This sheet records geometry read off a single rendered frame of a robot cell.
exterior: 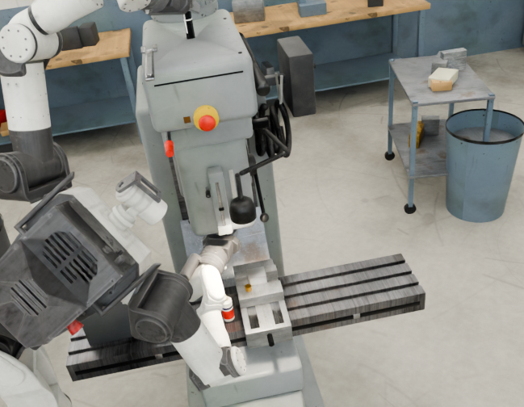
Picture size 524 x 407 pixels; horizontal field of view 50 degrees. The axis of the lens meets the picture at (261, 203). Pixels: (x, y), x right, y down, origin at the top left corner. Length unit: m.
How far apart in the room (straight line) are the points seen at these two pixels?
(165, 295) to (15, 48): 0.62
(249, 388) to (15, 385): 0.77
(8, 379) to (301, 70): 1.19
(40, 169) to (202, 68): 0.43
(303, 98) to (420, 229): 2.19
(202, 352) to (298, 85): 0.90
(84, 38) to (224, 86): 4.13
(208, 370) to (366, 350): 1.73
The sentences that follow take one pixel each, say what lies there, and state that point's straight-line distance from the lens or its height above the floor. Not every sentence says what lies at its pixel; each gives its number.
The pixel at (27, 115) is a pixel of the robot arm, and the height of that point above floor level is 1.86.
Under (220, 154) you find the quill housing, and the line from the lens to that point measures 1.56.
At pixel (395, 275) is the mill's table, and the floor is 0.92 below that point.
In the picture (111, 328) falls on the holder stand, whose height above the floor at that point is 0.99.
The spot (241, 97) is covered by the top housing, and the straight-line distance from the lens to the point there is 1.36.
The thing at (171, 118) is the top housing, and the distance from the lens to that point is 1.37.
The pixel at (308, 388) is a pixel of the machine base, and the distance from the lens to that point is 2.69.
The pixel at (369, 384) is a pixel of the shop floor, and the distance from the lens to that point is 2.95.
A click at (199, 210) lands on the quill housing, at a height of 1.41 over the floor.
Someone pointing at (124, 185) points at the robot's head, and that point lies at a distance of 1.32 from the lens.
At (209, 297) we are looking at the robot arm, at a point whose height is 1.26.
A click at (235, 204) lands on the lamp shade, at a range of 1.49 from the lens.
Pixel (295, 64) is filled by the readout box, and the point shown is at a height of 1.70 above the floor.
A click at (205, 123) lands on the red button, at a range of 1.32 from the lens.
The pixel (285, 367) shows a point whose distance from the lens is 1.92.
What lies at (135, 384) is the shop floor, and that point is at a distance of 3.13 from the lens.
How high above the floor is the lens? 2.31
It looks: 33 degrees down
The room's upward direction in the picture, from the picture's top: 7 degrees counter-clockwise
